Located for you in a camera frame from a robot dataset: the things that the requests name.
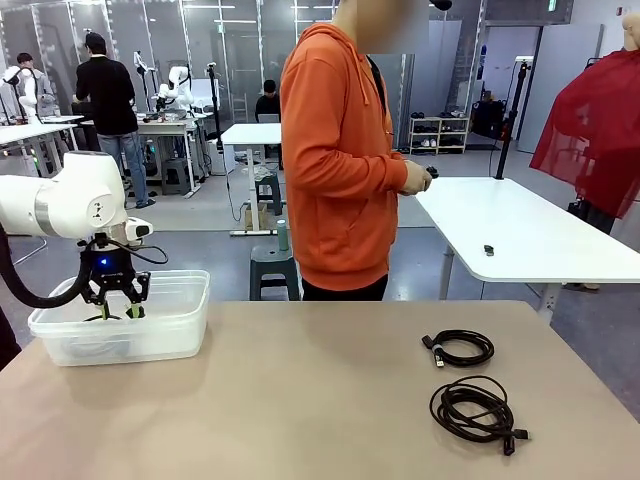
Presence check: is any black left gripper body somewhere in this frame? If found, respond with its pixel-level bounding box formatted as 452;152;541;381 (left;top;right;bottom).
91;244;135;291

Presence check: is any black power cable grey strap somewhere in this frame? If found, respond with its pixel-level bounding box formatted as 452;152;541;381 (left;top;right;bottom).
79;310;129;324

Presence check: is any black USB extension cable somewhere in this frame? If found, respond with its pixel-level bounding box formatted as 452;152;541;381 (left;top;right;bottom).
421;329;495;372

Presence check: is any person's right forearm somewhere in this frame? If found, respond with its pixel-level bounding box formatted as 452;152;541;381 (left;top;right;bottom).
319;149;409;196

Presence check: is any dark robot base cover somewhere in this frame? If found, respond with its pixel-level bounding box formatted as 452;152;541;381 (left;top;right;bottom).
0;304;22;371

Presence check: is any person's right hand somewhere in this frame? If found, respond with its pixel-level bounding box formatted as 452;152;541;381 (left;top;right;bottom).
399;162;432;197

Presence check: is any clear plastic storage box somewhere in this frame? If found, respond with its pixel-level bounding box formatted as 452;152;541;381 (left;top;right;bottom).
28;269;211;368

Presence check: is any grey plastic stool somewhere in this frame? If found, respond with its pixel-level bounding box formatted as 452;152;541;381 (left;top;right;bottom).
159;157;194;197

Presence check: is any dark green plastic stool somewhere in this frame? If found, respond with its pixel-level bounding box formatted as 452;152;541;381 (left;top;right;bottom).
253;172;285;217
248;244;301;301

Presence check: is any desk with robot arms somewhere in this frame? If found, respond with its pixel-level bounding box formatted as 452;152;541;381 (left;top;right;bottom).
134;112;214;200

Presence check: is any long white desk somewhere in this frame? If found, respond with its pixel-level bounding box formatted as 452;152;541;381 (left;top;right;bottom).
0;122;81;181

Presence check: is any man in black with cap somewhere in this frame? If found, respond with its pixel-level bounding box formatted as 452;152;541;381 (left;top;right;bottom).
74;30;157;210

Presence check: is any person in grey hoodie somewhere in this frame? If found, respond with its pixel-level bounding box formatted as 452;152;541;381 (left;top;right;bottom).
14;52;57;117

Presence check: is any white humanoid robot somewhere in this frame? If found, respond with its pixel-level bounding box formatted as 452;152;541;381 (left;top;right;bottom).
2;64;41;125

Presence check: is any small white desk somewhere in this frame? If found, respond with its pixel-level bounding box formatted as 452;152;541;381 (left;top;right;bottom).
219;123;284;237

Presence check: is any black stand white head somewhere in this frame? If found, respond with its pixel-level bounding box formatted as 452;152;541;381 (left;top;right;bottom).
133;49;151;114

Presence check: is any seated person in black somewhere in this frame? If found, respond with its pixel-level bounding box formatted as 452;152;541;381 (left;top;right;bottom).
254;78;282;124

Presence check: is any person in orange hoodie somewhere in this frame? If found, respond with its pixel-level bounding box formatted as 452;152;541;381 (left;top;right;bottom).
279;0;431;301

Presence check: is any white shoe rack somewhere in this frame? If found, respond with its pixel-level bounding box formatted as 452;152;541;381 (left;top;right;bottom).
408;115;471;156

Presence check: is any large white table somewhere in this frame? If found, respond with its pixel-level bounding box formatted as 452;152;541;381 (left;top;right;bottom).
414;176;640;321

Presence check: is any black luggage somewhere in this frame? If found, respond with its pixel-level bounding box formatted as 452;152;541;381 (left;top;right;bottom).
471;98;512;140

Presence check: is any black pole stand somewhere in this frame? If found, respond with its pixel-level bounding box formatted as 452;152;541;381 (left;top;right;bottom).
493;57;532;181

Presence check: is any black bag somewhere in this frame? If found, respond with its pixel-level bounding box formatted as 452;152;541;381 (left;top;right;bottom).
567;197;616;236

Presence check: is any red cape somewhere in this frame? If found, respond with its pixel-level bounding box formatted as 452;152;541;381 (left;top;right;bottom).
528;49;640;220

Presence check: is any mannequin head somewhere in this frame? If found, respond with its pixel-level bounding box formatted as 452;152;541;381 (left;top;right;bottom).
621;9;640;51

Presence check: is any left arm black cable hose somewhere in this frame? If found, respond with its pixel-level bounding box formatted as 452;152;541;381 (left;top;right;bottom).
0;222;99;309

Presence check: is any black camera tripod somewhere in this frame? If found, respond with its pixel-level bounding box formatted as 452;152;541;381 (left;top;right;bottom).
207;62;225;151

